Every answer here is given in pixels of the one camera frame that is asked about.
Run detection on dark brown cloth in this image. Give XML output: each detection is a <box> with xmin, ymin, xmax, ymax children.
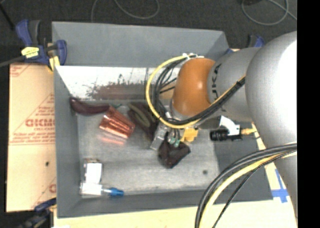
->
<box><xmin>157</xmin><ymin>139</ymin><xmax>192</xmax><ymax>169</ymax></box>

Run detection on dark maroon sunglasses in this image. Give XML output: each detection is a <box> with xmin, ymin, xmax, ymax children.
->
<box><xmin>127</xmin><ymin>102</ymin><xmax>160</xmax><ymax>140</ymax></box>

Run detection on grey metal bin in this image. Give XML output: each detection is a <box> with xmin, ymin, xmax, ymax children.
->
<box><xmin>51</xmin><ymin>21</ymin><xmax>274</xmax><ymax>217</ymax></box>

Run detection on white box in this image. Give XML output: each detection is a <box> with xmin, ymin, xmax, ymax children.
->
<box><xmin>83</xmin><ymin>158</ymin><xmax>103</xmax><ymax>184</ymax></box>

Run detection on dark purple toy eggplant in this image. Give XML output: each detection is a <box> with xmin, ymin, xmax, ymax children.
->
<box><xmin>69</xmin><ymin>97</ymin><xmax>111</xmax><ymax>116</ymax></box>

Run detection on white bottle with blue cap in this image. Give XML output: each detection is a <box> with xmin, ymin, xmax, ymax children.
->
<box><xmin>79</xmin><ymin>183</ymin><xmax>125</xmax><ymax>197</ymax></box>

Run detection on brown cardboard board, red print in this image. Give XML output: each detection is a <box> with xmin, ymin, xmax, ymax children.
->
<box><xmin>5</xmin><ymin>62</ymin><xmax>58</xmax><ymax>212</ymax></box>

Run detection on black cylinder on white bracket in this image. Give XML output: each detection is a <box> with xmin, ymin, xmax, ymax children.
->
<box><xmin>209</xmin><ymin>115</ymin><xmax>257</xmax><ymax>142</ymax></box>

